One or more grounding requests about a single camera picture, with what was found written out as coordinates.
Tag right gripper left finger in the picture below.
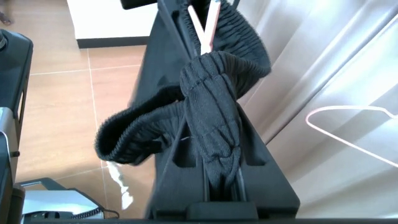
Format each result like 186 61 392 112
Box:
151 114 208 218

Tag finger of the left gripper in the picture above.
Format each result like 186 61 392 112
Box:
157 0 200 60

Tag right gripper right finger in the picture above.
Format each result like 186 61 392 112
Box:
238 104 300 218

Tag pink clothes hanger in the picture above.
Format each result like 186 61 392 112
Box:
187 0 222 55
305 105 398 169

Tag black shorts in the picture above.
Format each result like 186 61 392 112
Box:
95 0 272 218

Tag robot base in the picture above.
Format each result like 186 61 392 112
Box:
18 177 105 220

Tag beige curtain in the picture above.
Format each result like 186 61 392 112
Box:
229 0 398 218

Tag black coiled cable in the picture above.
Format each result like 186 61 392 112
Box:
71 207 121 220

